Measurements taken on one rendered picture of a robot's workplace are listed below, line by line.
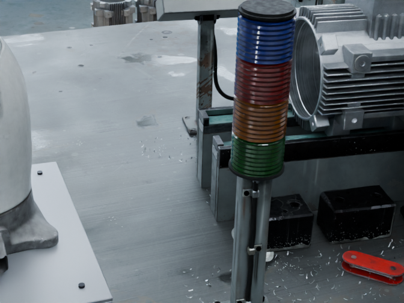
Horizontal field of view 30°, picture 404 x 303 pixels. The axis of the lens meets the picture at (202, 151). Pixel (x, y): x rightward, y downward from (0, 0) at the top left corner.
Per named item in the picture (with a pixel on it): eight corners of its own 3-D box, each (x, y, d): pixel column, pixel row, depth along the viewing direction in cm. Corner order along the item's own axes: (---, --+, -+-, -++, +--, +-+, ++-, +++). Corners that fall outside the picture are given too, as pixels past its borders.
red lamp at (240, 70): (279, 81, 85) (282, 43, 82) (297, 103, 79) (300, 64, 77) (227, 85, 83) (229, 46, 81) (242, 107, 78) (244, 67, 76)
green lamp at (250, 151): (273, 151, 89) (276, 117, 87) (290, 177, 84) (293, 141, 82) (223, 156, 88) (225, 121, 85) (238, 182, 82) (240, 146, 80)
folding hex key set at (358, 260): (338, 270, 107) (339, 260, 106) (344, 258, 109) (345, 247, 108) (400, 288, 103) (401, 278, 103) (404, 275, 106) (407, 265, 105)
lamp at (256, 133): (276, 117, 87) (279, 81, 85) (293, 141, 82) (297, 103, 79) (225, 121, 85) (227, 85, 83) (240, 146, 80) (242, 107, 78)
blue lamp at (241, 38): (282, 43, 82) (285, 3, 80) (300, 64, 77) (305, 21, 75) (229, 46, 81) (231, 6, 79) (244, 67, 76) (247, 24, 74)
